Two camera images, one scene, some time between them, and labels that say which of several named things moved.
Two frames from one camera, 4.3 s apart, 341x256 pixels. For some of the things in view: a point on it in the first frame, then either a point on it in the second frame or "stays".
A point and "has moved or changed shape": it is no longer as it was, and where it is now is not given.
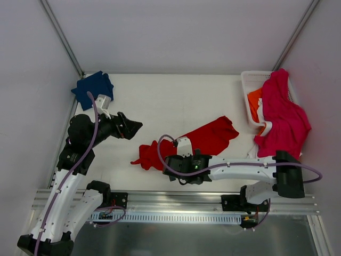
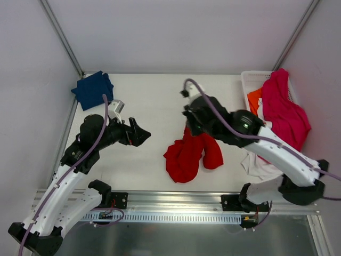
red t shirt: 206,140 has moved or changed shape
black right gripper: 170,166 -> 192,117
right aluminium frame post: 312,6 stays
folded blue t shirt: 98,84 stays
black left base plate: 118,199 stays
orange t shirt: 253,97 stays
